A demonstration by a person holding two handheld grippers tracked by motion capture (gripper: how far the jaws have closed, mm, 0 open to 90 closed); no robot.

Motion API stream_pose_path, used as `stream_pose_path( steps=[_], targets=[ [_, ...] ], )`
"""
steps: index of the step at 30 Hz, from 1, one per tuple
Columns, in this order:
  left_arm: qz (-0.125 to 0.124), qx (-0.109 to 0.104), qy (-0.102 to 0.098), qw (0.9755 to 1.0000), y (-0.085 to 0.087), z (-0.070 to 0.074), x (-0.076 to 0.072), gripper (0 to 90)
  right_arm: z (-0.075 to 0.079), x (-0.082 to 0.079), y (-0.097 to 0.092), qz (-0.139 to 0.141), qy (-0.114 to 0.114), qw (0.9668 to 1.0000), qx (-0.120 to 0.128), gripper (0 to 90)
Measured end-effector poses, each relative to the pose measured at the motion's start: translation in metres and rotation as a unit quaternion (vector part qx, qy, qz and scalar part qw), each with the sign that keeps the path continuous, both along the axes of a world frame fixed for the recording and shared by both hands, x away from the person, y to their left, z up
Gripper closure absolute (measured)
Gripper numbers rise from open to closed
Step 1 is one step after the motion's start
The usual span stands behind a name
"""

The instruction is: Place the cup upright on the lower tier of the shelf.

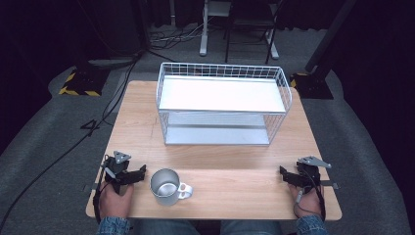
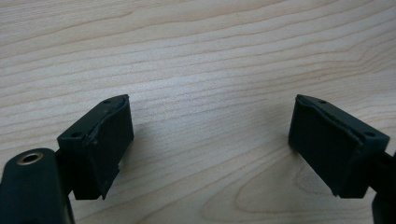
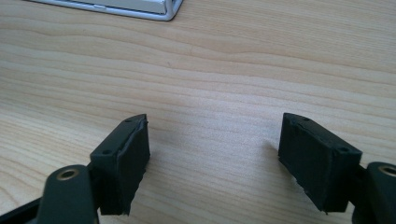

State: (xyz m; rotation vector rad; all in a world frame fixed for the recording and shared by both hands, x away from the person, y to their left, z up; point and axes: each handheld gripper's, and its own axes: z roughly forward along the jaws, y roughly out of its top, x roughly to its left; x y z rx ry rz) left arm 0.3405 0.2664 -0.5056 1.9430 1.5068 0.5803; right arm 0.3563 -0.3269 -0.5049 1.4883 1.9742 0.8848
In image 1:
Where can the white desk leg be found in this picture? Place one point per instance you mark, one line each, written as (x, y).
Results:
(273, 45)
(205, 29)

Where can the black chair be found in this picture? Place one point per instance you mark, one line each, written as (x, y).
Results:
(249, 23)

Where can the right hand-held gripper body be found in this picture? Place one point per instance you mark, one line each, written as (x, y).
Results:
(309, 172)

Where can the metal table bracket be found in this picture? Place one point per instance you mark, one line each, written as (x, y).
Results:
(89, 188)
(330, 184)

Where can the black stand base hazard tape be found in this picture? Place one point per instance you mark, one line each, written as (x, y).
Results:
(312, 85)
(85, 81)

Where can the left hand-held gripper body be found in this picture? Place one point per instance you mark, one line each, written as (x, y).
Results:
(118, 167)

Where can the black slanted stand pole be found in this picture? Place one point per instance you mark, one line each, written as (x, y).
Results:
(329, 36)

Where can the person's right hand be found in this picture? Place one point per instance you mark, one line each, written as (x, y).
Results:
(308, 204)

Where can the person's left hand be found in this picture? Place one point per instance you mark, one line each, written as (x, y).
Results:
(115, 204)

